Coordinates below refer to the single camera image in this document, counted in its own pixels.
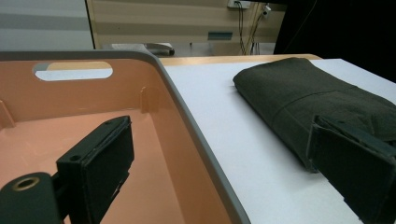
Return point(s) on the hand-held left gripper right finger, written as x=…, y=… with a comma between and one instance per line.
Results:
x=358, y=168

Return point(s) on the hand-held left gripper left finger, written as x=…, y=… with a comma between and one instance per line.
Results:
x=96, y=155

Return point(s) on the black baking tray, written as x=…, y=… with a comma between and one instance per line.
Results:
x=174, y=149

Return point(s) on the dark green cloth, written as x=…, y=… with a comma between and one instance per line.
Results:
x=295, y=87

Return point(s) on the chair base with castor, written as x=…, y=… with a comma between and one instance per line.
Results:
x=162, y=49

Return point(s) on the white board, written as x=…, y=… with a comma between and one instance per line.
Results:
x=224, y=124

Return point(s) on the black curtain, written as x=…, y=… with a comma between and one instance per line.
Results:
x=342, y=28

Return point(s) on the white cabinet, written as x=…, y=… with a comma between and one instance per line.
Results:
x=40, y=25

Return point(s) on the light wooden desk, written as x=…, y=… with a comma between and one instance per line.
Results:
x=155, y=21

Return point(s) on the wooden table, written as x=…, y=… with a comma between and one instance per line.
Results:
x=218, y=59

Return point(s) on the small white plug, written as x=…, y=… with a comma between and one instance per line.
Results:
x=266, y=10

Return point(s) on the white wall socket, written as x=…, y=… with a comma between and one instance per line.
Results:
x=238, y=3

